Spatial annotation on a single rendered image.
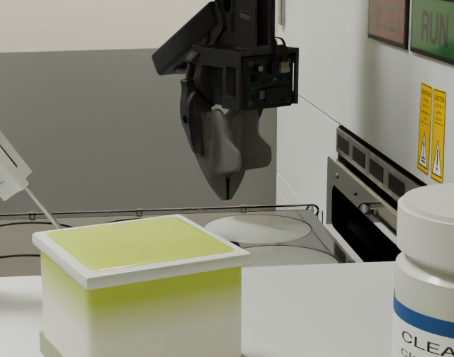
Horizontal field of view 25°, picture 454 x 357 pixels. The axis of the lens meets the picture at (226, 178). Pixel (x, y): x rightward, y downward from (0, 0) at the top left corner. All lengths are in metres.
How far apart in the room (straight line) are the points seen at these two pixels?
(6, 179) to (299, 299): 0.18
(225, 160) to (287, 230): 0.09
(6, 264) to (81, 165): 1.82
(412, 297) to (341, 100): 0.69
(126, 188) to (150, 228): 2.26
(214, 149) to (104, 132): 1.72
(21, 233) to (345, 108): 0.35
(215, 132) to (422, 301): 0.58
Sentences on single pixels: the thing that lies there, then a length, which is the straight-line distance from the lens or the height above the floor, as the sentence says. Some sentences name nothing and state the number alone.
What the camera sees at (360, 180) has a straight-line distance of 0.99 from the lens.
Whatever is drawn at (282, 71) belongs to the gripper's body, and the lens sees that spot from 0.94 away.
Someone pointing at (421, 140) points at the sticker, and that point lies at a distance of 0.83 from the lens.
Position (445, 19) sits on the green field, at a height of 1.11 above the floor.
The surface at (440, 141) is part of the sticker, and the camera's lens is 0.79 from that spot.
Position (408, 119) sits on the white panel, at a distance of 0.87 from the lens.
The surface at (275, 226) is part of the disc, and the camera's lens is 0.98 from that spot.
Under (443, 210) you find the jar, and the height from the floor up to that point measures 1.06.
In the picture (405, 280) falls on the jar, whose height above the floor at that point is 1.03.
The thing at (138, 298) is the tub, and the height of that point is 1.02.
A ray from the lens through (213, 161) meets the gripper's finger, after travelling 0.98.
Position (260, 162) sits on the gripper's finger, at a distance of 0.98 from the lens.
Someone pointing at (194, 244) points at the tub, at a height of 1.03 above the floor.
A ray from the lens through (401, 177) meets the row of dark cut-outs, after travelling 0.88.
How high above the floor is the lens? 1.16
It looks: 13 degrees down
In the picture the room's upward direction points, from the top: straight up
